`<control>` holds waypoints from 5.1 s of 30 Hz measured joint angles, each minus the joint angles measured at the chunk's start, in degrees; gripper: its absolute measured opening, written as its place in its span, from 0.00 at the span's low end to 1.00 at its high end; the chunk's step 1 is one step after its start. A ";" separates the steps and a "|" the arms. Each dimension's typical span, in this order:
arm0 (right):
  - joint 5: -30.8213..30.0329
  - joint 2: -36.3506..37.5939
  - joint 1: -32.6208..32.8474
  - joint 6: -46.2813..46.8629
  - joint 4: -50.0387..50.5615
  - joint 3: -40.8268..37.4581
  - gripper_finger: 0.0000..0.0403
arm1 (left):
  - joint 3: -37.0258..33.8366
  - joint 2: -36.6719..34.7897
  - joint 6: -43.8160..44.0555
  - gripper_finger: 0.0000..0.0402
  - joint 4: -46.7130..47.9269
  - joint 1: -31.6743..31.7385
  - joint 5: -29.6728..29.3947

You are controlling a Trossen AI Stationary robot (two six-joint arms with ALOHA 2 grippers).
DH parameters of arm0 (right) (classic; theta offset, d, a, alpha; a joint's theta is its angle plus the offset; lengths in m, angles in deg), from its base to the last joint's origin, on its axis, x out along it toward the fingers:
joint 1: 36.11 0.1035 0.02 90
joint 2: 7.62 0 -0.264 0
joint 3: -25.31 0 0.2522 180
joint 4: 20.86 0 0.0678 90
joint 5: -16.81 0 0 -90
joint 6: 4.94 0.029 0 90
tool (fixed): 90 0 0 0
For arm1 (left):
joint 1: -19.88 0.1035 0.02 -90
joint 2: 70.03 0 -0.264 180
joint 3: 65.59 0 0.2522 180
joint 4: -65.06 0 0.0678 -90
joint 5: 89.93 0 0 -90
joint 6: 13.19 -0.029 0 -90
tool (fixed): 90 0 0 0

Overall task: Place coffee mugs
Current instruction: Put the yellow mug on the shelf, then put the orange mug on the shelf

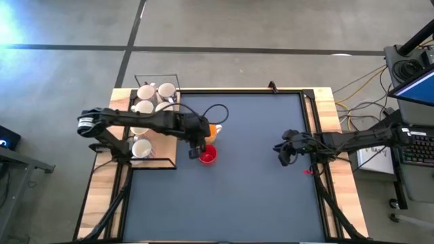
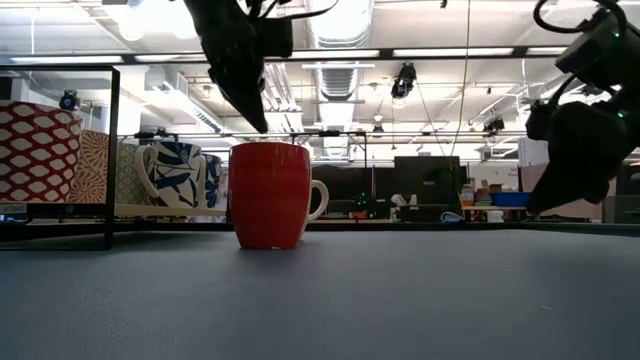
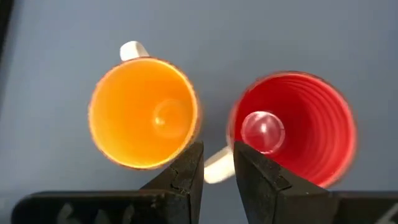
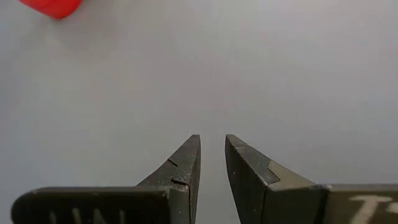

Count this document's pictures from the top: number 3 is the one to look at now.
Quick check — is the red mug white handle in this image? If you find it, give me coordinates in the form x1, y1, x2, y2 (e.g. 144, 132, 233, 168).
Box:
203, 70, 358, 189

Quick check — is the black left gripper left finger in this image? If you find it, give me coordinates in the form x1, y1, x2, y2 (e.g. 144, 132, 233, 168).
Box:
11, 141, 205, 224

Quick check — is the grey table mat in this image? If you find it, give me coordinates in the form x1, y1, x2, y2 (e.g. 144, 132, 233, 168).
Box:
0, 0, 398, 224

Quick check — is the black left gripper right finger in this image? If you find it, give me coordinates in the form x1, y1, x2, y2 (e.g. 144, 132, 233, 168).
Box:
233, 140, 398, 224

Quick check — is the orange mug white handle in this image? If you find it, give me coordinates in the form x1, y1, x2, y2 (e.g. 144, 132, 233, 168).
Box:
88, 40, 202, 171

